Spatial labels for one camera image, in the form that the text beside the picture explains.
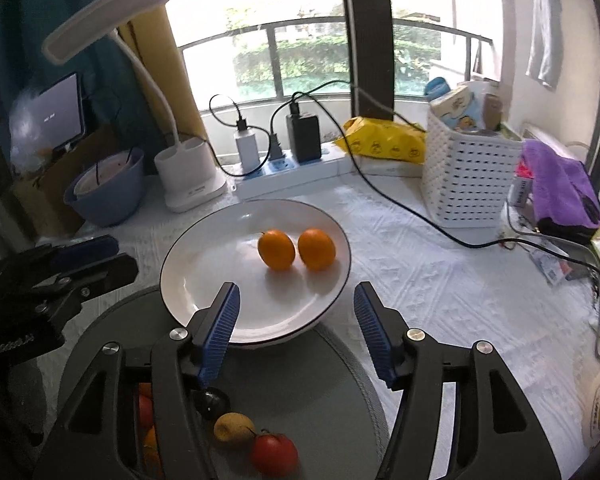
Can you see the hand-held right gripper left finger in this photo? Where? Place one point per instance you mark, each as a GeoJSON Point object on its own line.
{"type": "Point", "coordinates": [220, 340]}

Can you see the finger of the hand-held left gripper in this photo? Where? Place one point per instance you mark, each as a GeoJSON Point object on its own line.
{"type": "Point", "coordinates": [87, 249]}
{"type": "Point", "coordinates": [110, 270]}

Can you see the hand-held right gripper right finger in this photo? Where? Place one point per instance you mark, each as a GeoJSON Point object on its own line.
{"type": "Point", "coordinates": [375, 340]}

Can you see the dark red cherry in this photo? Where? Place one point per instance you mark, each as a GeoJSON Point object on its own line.
{"type": "Point", "coordinates": [211, 404]}

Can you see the white plate with dark rim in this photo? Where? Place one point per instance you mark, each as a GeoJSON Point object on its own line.
{"type": "Point", "coordinates": [215, 270]}

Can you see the yellowish longan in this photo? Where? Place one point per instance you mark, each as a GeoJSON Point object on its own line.
{"type": "Point", "coordinates": [234, 426]}

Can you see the red tomato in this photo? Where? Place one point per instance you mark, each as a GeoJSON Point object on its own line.
{"type": "Point", "coordinates": [145, 412]}
{"type": "Point", "coordinates": [274, 455]}

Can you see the large orange mandarin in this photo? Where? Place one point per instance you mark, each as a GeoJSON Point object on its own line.
{"type": "Point", "coordinates": [151, 447]}

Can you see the blue bowl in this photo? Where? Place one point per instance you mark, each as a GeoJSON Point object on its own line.
{"type": "Point", "coordinates": [110, 205]}

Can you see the white textured tablecloth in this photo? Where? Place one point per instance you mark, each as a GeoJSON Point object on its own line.
{"type": "Point", "coordinates": [430, 310]}

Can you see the brown cardboard box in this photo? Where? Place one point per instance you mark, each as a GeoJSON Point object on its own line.
{"type": "Point", "coordinates": [45, 190]}

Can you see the white inner bowl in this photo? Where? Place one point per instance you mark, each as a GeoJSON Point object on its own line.
{"type": "Point", "coordinates": [105, 172]}

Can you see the round grey placemat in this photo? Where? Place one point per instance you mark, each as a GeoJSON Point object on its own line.
{"type": "Point", "coordinates": [300, 390]}

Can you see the white desk lamp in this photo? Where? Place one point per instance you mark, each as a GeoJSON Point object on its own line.
{"type": "Point", "coordinates": [190, 170]}

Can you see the tablet with dark screen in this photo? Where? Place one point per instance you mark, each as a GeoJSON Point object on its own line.
{"type": "Point", "coordinates": [60, 115]}

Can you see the clear plastic bag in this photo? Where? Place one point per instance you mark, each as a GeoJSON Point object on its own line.
{"type": "Point", "coordinates": [27, 125]}

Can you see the white tissue packet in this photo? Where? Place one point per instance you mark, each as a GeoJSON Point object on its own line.
{"type": "Point", "coordinates": [390, 167]}

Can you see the white power strip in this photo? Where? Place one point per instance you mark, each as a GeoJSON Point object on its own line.
{"type": "Point", "coordinates": [305, 172]}

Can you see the white charger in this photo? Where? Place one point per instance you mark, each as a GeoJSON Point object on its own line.
{"type": "Point", "coordinates": [246, 150]}

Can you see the white perforated plastic basket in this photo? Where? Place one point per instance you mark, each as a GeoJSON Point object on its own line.
{"type": "Point", "coordinates": [465, 175]}

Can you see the white label tags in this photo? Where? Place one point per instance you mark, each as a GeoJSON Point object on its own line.
{"type": "Point", "coordinates": [550, 265]}

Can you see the yellow curtain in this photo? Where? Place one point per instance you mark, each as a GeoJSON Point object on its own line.
{"type": "Point", "coordinates": [150, 60]}

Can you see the yellow printed packet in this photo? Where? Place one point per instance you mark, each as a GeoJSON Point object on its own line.
{"type": "Point", "coordinates": [385, 140]}

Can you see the black plug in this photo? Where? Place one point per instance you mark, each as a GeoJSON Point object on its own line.
{"type": "Point", "coordinates": [275, 146]}

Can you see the small white box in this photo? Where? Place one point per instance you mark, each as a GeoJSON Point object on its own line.
{"type": "Point", "coordinates": [522, 190]}

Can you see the black charger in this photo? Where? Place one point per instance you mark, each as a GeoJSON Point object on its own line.
{"type": "Point", "coordinates": [302, 137]}

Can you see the black pouch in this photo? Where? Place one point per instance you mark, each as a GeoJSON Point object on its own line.
{"type": "Point", "coordinates": [565, 230]}

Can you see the teal curtain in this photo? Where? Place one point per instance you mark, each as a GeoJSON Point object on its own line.
{"type": "Point", "coordinates": [40, 20]}

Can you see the purple cloth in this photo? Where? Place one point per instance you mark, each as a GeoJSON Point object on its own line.
{"type": "Point", "coordinates": [560, 180]}

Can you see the duck-print tissue packet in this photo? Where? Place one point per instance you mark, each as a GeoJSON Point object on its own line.
{"type": "Point", "coordinates": [452, 107]}

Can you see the blue cup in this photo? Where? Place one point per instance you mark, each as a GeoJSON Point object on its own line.
{"type": "Point", "coordinates": [435, 87]}

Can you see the black balcony railing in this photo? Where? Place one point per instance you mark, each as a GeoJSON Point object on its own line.
{"type": "Point", "coordinates": [275, 55]}

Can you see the white hanging cloth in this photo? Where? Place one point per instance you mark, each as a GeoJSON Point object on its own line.
{"type": "Point", "coordinates": [545, 35]}

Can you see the black window post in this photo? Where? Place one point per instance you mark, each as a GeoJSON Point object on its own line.
{"type": "Point", "coordinates": [367, 35]}

